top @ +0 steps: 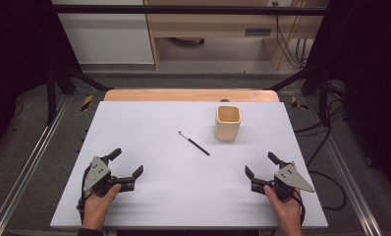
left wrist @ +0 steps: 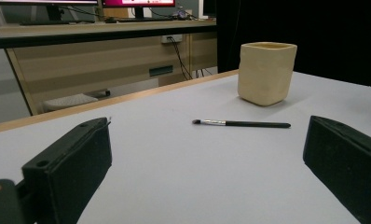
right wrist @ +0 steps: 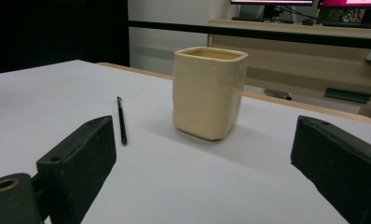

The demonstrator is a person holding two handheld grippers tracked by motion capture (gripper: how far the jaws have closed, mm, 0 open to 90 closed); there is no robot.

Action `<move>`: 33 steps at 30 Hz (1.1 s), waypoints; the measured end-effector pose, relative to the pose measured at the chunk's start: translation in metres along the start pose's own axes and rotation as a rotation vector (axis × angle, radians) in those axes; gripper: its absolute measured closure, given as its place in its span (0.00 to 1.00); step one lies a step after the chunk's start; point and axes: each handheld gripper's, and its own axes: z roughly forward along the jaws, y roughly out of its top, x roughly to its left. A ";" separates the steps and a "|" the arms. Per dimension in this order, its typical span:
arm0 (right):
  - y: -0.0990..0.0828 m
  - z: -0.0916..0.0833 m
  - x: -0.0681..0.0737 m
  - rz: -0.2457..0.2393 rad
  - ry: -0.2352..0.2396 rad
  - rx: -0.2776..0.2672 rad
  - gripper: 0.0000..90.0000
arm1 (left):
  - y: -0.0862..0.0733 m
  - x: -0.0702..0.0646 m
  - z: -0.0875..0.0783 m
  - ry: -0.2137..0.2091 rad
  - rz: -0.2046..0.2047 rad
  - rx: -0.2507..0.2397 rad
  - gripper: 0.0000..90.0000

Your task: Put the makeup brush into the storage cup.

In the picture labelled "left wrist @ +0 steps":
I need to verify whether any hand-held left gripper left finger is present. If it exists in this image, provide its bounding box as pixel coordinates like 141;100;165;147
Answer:
21;117;113;224

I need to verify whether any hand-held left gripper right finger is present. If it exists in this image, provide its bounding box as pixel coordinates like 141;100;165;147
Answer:
302;115;371;224

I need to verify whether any black makeup brush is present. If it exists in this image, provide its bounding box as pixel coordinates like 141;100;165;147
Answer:
191;119;292;129

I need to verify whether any cream ceramic cup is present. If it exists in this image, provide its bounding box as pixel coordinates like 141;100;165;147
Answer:
237;41;298;107

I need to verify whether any white round stool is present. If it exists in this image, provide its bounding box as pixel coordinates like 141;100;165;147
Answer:
43;92;99;112

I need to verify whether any wooden office desk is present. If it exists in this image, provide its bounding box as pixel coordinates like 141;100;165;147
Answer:
0;20;219;116

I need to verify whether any black curtain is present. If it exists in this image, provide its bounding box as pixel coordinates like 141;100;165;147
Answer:
215;0;371;90

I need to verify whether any black keyboard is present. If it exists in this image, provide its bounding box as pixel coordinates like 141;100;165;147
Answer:
19;20;71;26
117;17;175;23

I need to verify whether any white power socket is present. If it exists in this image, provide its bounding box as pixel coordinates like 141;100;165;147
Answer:
160;34;184;44

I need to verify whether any dark screen monitor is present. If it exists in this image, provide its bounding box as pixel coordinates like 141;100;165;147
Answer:
0;0;99;22

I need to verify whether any pink screen monitor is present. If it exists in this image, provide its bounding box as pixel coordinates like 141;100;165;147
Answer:
101;0;177;20

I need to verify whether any small purple object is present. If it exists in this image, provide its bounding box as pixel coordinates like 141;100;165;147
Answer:
176;7;189;21

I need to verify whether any white framed monitor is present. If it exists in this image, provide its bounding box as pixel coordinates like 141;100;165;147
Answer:
199;0;217;20

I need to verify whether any black cable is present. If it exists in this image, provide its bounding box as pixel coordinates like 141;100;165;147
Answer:
169;36;194;81

